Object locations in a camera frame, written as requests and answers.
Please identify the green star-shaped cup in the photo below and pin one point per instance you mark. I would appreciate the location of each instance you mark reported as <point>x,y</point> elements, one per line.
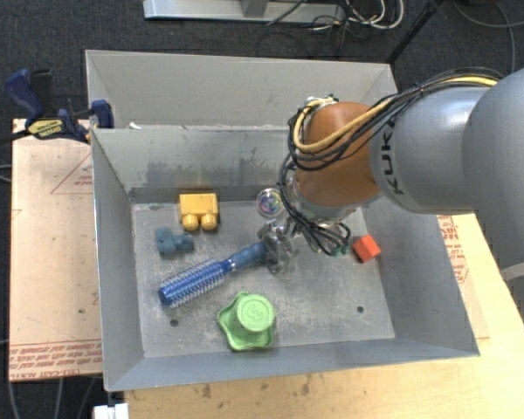
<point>249,321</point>

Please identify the blue hair brush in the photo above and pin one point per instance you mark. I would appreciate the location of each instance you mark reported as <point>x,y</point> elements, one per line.
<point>196,279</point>

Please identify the blue-grey toy figure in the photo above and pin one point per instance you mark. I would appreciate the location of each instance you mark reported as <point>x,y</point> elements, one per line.
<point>171,242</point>

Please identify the grey metal bin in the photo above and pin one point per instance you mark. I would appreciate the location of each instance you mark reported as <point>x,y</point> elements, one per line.
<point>323,304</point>

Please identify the clear glass ball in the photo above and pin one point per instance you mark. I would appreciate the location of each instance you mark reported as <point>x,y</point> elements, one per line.
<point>268,202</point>

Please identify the brown cardboard board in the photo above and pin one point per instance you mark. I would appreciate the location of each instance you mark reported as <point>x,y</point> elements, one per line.
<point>52,251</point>

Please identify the orange-red block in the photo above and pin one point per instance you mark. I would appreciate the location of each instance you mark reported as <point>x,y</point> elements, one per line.
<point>366,249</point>

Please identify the yellow toy brick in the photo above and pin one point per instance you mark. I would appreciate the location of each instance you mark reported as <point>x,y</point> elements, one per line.
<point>197,208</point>

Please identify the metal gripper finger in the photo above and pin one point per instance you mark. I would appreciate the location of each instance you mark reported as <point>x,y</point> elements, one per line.
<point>271,233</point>
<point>283,261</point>

